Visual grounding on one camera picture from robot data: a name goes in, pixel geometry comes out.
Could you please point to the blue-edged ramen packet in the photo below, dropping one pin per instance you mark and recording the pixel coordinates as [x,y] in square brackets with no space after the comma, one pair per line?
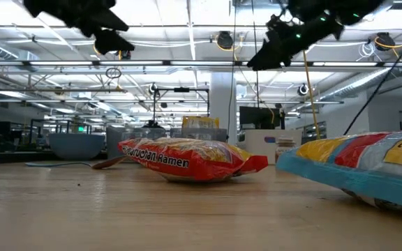
[361,167]

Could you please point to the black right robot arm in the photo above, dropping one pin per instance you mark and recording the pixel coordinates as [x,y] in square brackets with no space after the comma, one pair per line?
[361,10]

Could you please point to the white plastic bin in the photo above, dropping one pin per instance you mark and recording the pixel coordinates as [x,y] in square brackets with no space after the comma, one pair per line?
[257,150]

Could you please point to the blue bowl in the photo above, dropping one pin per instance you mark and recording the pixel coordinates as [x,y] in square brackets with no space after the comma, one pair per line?
[77,146]

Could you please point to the grey plastic bin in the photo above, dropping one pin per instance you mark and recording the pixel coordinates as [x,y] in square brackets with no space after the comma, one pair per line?
[204,134]

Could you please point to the black gantry frame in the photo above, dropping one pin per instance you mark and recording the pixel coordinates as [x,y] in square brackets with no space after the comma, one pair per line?
[181,89]

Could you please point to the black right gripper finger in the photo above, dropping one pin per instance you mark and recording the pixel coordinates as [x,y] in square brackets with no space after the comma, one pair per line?
[271,57]

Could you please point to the black aluminium table frame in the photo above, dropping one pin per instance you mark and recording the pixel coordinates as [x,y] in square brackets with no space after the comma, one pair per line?
[12,158]

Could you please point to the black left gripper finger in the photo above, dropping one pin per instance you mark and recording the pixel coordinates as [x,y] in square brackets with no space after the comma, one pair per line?
[112,43]
[112,21]

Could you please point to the red ramen packet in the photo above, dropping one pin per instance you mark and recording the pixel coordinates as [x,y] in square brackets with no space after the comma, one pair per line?
[187,160]

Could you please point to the black monitor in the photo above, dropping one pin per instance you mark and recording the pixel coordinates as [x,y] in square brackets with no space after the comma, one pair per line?
[257,118]

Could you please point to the clear plastic bin left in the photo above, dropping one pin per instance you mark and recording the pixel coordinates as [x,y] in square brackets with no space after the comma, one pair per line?
[113,139]

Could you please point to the white square column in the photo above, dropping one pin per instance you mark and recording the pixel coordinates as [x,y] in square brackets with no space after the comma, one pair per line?
[222,104]

